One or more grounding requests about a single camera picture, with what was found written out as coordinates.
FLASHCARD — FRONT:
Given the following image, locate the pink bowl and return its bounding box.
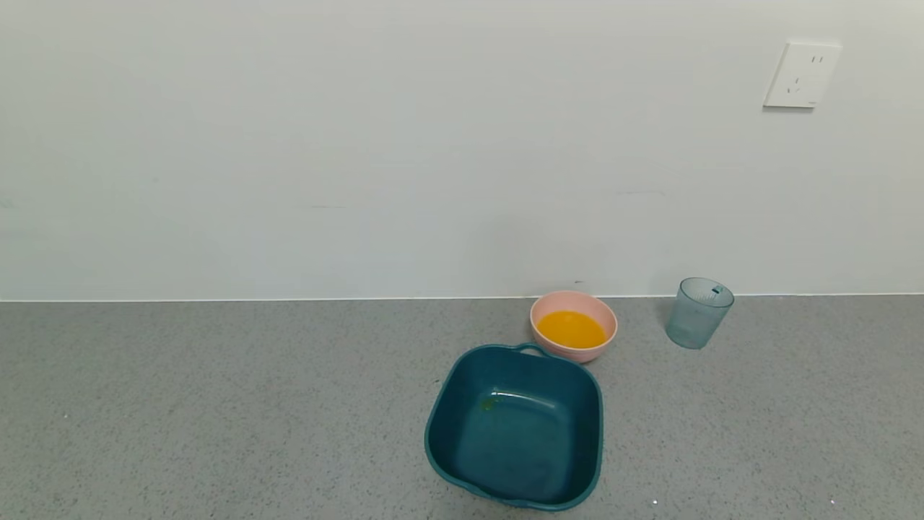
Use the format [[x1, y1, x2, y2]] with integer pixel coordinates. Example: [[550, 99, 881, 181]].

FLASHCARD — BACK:
[[530, 290, 619, 364]]

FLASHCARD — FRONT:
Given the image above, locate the orange juice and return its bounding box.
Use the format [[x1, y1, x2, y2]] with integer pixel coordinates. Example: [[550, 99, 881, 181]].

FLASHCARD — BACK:
[[536, 310, 608, 350]]

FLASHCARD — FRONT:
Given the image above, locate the teal square plastic basin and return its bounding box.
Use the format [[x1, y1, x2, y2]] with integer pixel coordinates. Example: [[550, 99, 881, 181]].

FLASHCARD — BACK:
[[424, 342, 605, 513]]

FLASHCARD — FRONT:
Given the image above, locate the ribbed translucent blue-green cup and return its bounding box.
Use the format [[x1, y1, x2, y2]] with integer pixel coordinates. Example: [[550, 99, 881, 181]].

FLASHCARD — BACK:
[[665, 277, 735, 350]]

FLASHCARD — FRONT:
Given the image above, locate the white wall socket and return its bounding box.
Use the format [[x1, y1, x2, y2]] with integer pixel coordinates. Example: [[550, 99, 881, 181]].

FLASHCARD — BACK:
[[763, 41, 843, 111]]

